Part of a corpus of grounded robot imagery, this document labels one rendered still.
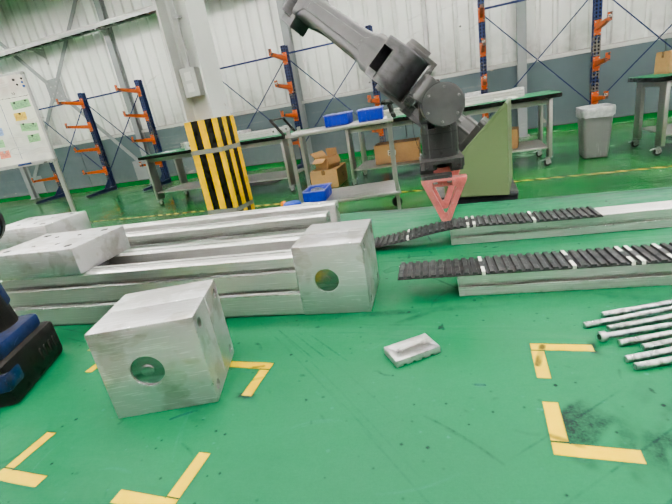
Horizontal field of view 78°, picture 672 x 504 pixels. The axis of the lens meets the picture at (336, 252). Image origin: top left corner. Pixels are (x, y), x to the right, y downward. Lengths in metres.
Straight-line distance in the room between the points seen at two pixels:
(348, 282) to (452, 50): 7.72
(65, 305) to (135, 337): 0.36
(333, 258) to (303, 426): 0.21
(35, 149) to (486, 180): 5.61
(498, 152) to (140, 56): 9.95
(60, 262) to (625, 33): 8.28
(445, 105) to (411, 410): 0.40
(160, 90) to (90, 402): 9.96
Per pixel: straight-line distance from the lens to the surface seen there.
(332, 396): 0.41
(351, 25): 0.80
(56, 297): 0.76
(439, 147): 0.68
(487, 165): 1.01
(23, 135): 6.18
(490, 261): 0.56
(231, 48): 9.42
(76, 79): 11.90
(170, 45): 4.06
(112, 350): 0.44
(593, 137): 5.57
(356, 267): 0.51
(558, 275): 0.56
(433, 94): 0.61
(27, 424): 0.56
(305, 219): 0.71
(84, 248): 0.71
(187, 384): 0.44
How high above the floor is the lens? 1.03
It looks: 19 degrees down
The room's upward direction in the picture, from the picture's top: 10 degrees counter-clockwise
